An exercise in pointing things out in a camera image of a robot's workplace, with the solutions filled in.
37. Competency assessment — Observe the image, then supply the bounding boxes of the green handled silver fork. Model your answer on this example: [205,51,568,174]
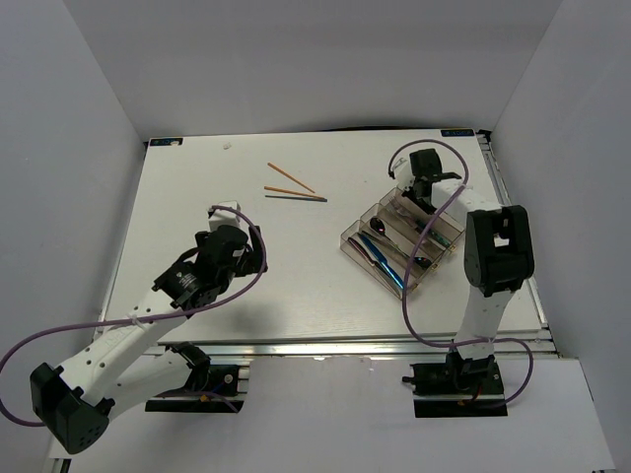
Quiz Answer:
[389,198,452,247]

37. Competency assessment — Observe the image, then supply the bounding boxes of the dark blue chopstick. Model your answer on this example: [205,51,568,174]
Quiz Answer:
[264,194,328,203]

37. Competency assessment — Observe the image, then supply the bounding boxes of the blue knife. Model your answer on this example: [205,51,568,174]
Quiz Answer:
[358,233,404,291]

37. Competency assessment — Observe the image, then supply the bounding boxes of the black knife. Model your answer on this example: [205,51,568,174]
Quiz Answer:
[347,237,379,267]

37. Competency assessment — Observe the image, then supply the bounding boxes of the pink handled fork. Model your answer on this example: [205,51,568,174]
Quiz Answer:
[389,200,425,228]

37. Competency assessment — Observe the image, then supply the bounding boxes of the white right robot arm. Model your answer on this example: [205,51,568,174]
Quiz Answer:
[398,148,534,393]

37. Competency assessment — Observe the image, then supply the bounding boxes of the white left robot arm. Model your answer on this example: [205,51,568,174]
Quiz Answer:
[30,225,264,454]

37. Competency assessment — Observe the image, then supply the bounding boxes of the right corner marker sticker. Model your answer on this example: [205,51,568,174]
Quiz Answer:
[440,128,476,138]

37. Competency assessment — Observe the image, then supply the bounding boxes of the corner marker sticker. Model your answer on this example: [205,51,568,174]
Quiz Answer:
[440,128,476,138]
[148,137,183,147]

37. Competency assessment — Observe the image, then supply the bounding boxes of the orange blue-tipped chopstick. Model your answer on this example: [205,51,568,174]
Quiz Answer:
[263,186,325,198]

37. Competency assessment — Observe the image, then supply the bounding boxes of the clear compartment utensil tray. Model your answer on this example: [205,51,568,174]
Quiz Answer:
[339,188,464,298]

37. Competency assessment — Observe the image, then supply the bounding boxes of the orange chopstick far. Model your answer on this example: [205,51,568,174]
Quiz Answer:
[267,162,316,194]

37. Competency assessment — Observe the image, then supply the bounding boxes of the left corner marker sticker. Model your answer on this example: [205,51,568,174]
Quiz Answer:
[148,137,183,147]

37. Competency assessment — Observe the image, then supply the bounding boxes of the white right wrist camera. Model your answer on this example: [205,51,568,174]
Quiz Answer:
[388,157,415,191]

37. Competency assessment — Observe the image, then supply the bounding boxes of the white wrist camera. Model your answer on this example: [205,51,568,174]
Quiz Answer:
[388,157,415,191]
[207,201,241,232]

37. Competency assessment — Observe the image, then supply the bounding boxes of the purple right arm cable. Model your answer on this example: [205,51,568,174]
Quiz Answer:
[386,139,536,410]

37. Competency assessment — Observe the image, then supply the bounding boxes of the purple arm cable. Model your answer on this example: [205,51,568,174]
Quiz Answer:
[0,204,270,428]
[386,139,536,410]

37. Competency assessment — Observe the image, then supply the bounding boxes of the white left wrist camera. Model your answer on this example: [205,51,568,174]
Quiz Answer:
[207,201,241,232]

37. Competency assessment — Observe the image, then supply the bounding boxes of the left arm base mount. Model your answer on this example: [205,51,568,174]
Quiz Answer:
[145,342,247,414]

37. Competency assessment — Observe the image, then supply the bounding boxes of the aluminium table frame rail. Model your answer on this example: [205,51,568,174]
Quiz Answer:
[476,129,560,357]

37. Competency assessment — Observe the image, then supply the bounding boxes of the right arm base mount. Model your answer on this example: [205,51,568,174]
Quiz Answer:
[401,350,508,419]

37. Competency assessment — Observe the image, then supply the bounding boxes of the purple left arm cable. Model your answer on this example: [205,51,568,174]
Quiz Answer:
[0,204,270,428]

